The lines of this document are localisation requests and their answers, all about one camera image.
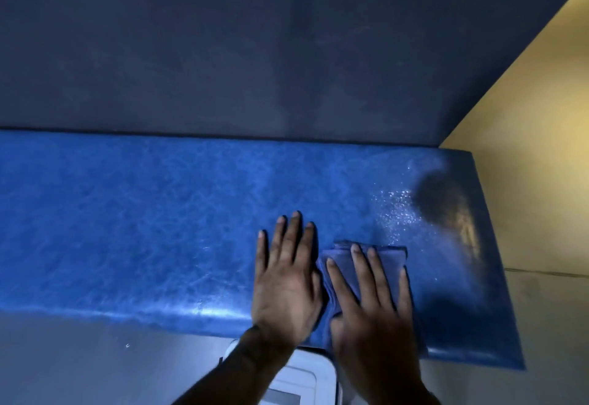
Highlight person's left forearm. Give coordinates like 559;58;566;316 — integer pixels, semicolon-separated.
172;327;295;405

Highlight person's right hand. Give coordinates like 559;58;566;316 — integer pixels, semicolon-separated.
326;243;428;396

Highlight blue cleaning cloth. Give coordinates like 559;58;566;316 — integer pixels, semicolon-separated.
309;240;429;358

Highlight white appliance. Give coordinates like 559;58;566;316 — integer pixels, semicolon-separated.
221;339;345;405

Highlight person's left hand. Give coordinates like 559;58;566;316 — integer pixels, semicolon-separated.
251;211;324;351

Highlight person's right forearm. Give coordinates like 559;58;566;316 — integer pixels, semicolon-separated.
356;382;441;405

